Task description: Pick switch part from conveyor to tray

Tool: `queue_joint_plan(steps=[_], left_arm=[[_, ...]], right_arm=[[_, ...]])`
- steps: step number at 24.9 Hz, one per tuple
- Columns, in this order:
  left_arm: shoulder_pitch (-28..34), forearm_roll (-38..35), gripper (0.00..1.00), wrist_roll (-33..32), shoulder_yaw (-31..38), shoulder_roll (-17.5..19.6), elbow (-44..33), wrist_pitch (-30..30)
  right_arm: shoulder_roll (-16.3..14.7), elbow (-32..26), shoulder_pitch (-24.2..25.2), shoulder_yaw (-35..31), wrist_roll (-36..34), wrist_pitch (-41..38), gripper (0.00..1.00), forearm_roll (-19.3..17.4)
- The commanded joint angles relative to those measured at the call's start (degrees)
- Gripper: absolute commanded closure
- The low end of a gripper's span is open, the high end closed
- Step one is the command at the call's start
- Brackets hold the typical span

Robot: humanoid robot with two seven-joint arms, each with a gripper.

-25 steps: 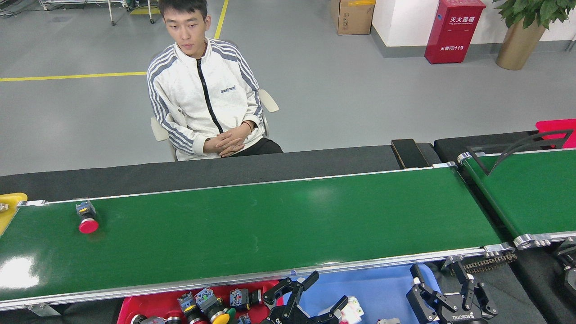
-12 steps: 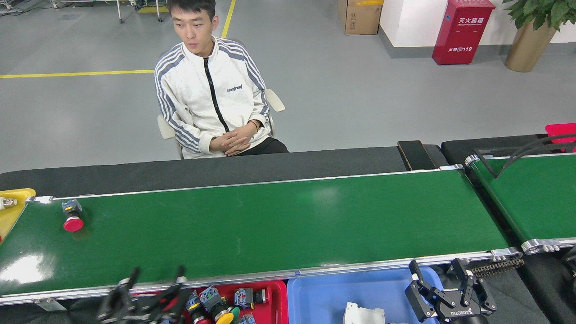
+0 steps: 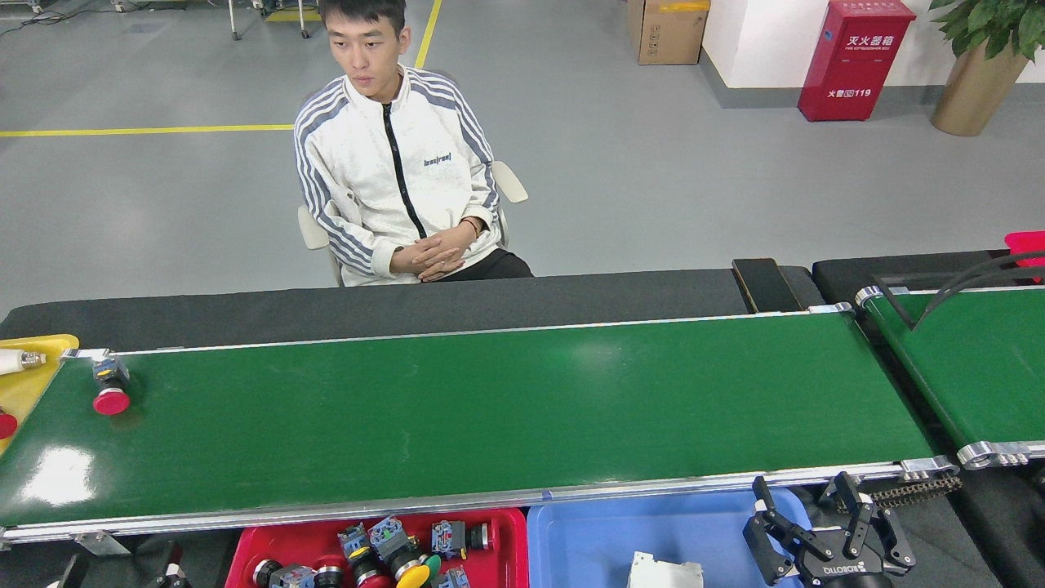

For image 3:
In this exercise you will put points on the green potted plant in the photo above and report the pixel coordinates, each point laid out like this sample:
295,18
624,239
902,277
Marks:
996,23

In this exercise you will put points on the person's left hand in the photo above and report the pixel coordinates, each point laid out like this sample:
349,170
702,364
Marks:
445,241

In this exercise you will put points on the yellow mushroom push button switch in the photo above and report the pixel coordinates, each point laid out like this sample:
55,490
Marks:
412,578

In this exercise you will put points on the white chair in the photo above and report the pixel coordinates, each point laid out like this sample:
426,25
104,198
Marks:
510,181

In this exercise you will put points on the black flat panel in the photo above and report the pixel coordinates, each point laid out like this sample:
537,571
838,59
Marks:
767,286

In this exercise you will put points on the person's right hand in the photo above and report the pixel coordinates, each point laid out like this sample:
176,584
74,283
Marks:
429,269

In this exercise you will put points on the long green conveyor belt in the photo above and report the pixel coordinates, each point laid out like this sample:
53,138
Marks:
490,408

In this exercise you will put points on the white light bulb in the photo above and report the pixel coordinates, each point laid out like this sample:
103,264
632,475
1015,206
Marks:
12,363

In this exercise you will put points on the white wheeled stand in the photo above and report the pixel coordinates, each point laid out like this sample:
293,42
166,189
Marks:
235,23

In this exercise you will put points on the gold plant pot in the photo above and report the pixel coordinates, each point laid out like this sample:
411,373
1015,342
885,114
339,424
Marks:
978,98

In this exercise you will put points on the person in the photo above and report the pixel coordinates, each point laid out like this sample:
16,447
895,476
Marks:
392,163

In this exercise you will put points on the yellow plastic tray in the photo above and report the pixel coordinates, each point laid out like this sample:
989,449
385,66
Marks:
33,400

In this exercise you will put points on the small red bin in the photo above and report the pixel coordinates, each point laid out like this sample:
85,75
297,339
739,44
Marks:
1027,241

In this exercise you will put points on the green mushroom push button switch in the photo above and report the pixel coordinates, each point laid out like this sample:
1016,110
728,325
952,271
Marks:
433,566

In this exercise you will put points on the red fire extinguisher cabinet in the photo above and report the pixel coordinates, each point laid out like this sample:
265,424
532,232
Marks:
856,64

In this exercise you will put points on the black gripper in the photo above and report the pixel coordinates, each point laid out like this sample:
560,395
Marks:
845,572

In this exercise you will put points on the white circuit breaker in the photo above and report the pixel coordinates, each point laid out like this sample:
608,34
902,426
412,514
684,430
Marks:
665,572

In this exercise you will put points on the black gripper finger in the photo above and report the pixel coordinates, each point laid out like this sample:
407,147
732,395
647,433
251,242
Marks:
73,572
175,572

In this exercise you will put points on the black guide bar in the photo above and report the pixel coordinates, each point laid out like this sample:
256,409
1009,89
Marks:
894,309

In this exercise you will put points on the yellow floor plate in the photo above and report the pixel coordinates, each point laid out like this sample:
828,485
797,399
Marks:
294,15

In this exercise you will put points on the green feeder conveyor belt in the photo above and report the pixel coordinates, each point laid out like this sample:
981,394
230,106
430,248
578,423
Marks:
980,376

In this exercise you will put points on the blue plastic tray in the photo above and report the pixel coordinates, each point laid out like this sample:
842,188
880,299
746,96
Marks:
588,539

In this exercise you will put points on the red plastic tray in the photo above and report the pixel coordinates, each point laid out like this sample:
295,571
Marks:
294,543

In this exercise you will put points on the cardboard box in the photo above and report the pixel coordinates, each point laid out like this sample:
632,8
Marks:
668,34

